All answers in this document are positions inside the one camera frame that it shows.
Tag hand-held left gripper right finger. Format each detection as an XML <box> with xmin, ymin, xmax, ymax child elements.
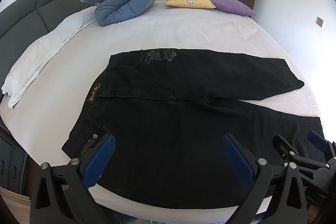
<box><xmin>222</xmin><ymin>133</ymin><xmax>307</xmax><ymax>224</ymax></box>

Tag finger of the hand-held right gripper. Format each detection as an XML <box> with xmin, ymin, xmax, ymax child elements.
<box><xmin>272</xmin><ymin>135</ymin><xmax>329</xmax><ymax>170</ymax></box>
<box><xmin>307</xmin><ymin>131</ymin><xmax>336</xmax><ymax>162</ymax></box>

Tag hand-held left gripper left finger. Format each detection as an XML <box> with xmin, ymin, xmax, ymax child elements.
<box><xmin>30</xmin><ymin>133</ymin><xmax>117</xmax><ymax>224</ymax></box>

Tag black pants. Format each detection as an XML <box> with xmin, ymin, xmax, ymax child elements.
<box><xmin>62</xmin><ymin>48</ymin><xmax>326</xmax><ymax>207</ymax></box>

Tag dark bedside cabinet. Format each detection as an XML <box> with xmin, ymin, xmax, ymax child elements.
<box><xmin>0</xmin><ymin>135</ymin><xmax>28</xmax><ymax>195</ymax></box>

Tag flat white pillow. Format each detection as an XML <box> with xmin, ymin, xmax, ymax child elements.
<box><xmin>1</xmin><ymin>13</ymin><xmax>99</xmax><ymax>110</ymax></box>

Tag purple pillow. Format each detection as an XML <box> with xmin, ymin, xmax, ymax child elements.
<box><xmin>207</xmin><ymin>0</ymin><xmax>257</xmax><ymax>17</ymax></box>

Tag grey padded headboard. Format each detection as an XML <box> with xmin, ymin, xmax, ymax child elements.
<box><xmin>0</xmin><ymin>0</ymin><xmax>91</xmax><ymax>98</ymax></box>

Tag yellow pillow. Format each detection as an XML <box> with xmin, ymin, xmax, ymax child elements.
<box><xmin>166</xmin><ymin>0</ymin><xmax>217</xmax><ymax>10</ymax></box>

